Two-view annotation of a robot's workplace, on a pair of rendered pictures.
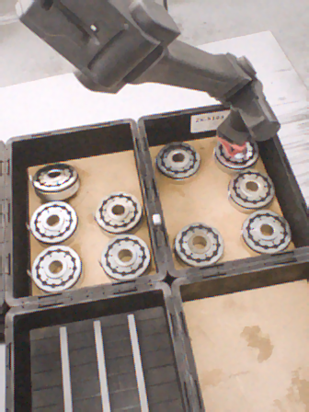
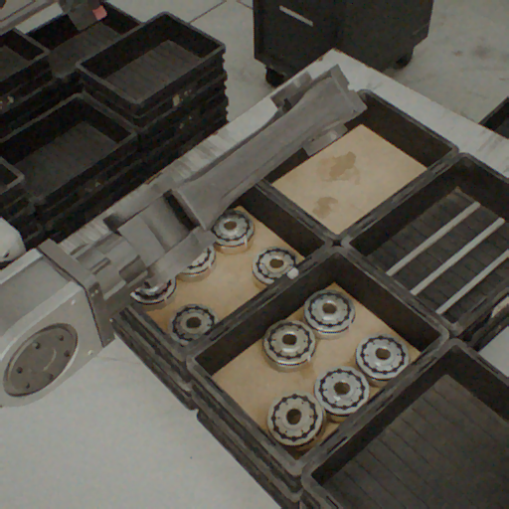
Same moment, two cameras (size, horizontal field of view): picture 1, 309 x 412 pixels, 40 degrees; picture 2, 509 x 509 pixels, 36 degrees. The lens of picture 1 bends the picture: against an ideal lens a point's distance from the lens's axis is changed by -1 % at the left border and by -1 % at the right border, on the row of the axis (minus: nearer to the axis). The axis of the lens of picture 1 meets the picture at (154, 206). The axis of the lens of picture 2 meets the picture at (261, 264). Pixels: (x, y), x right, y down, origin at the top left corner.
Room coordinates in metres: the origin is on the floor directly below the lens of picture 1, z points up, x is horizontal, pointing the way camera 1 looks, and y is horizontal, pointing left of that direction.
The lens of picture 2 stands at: (0.99, 0.74, 2.15)
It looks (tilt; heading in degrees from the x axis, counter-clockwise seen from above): 51 degrees down; 235
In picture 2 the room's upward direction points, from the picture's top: 1 degrees counter-clockwise
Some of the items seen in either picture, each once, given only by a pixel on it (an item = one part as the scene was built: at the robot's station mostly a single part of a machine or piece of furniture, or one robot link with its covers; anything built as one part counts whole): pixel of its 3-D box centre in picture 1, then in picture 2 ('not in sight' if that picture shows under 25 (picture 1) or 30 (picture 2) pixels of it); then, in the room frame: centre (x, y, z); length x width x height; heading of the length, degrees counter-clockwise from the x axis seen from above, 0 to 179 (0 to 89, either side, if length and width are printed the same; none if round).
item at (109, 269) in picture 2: not in sight; (99, 277); (0.83, 0.19, 1.45); 0.09 x 0.08 x 0.12; 101
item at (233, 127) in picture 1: (243, 115); not in sight; (0.61, -0.20, 0.98); 0.10 x 0.07 x 0.07; 137
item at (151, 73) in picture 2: not in sight; (159, 109); (0.06, -1.19, 0.37); 0.40 x 0.30 x 0.45; 11
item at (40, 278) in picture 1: (56, 268); (382, 355); (0.35, 0.21, 0.86); 0.10 x 0.10 x 0.01
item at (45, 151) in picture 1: (83, 215); (317, 364); (0.46, 0.15, 0.87); 0.40 x 0.30 x 0.11; 6
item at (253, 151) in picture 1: (236, 150); (150, 282); (0.61, -0.20, 0.86); 0.10 x 0.10 x 0.01
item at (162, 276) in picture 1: (78, 203); (318, 349); (0.46, 0.15, 0.92); 0.40 x 0.30 x 0.02; 6
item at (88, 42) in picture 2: not in sight; (87, 74); (0.14, -1.58, 0.31); 0.40 x 0.30 x 0.34; 11
